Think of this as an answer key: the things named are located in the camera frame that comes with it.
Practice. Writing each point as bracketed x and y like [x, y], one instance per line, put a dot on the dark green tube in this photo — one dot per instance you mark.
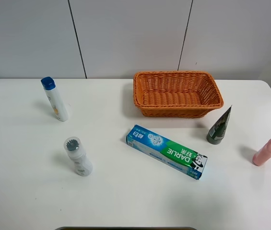
[218, 130]

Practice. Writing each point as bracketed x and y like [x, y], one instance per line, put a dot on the Darlie toothpaste box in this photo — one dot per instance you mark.
[168, 152]

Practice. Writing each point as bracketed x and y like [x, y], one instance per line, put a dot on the white bottle blue cap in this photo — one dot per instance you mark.
[55, 99]

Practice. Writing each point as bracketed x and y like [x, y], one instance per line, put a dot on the orange woven basket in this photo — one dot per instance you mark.
[186, 94]

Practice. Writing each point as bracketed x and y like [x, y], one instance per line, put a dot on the white bottle clear brush cap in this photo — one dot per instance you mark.
[77, 154]

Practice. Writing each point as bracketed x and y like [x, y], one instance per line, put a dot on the pink bottle white cap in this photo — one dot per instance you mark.
[263, 154]

